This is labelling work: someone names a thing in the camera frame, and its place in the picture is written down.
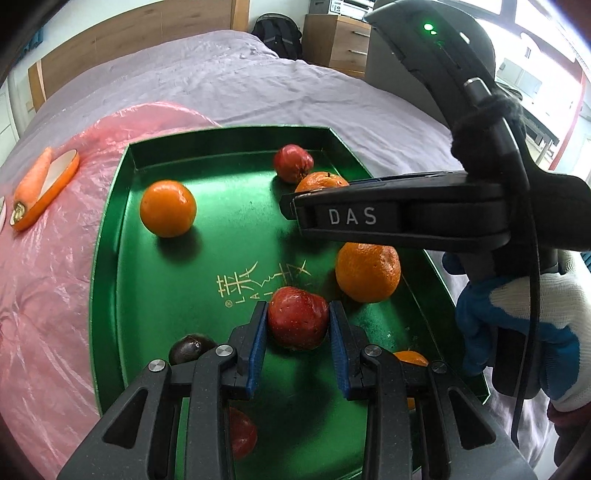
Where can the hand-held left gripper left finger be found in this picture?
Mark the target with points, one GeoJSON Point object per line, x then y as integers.
{"type": "Point", "coordinates": [257, 350]}

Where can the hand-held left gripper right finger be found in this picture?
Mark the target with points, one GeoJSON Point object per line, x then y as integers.
{"type": "Point", "coordinates": [338, 350]}

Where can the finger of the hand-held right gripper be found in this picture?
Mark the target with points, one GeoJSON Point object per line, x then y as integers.
{"type": "Point", "coordinates": [392, 179]}
{"type": "Point", "coordinates": [415, 217]}

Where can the red apple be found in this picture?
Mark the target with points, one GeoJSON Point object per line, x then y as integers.
{"type": "Point", "coordinates": [293, 161]}
{"type": "Point", "coordinates": [243, 434]}
{"type": "Point", "coordinates": [298, 318]}

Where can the dark purple passion fruit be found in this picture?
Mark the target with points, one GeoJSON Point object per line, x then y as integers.
{"type": "Point", "coordinates": [189, 348]}

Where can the smooth orange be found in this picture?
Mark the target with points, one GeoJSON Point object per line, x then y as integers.
{"type": "Point", "coordinates": [167, 207]}
{"type": "Point", "coordinates": [321, 182]}

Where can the small orange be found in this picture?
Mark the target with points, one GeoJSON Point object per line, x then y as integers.
{"type": "Point", "coordinates": [410, 359]}

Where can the large bumpy orange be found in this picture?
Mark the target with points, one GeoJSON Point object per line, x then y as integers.
{"type": "Point", "coordinates": [368, 272]}

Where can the green tray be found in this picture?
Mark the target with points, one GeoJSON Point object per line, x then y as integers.
{"type": "Point", "coordinates": [207, 258]}

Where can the person's right forearm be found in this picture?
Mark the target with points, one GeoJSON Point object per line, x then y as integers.
{"type": "Point", "coordinates": [572, 434]}

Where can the person's right hand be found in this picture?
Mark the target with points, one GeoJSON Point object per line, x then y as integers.
{"type": "Point", "coordinates": [563, 323]}

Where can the grey purple blanket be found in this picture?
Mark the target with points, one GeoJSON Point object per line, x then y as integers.
{"type": "Point", "coordinates": [295, 87]}

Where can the wooden drawer cabinet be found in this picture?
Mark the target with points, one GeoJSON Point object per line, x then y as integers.
{"type": "Point", "coordinates": [337, 44]}

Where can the grey printer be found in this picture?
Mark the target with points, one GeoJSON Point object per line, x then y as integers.
{"type": "Point", "coordinates": [341, 7]}

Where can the black backpack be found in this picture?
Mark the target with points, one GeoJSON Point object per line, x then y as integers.
{"type": "Point", "coordinates": [277, 37]}

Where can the pink plastic sheet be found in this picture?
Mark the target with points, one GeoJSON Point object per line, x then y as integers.
{"type": "Point", "coordinates": [51, 286]}

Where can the orange plate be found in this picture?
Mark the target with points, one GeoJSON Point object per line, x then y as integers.
{"type": "Point", "coordinates": [62, 177]}

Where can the carrot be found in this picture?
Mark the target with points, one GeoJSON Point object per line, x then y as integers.
{"type": "Point", "coordinates": [32, 184]}

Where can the wooden headboard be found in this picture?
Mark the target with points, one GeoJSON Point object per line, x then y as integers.
{"type": "Point", "coordinates": [129, 32]}

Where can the white wardrobe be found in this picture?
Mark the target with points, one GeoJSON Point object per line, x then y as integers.
{"type": "Point", "coordinates": [7, 117]}

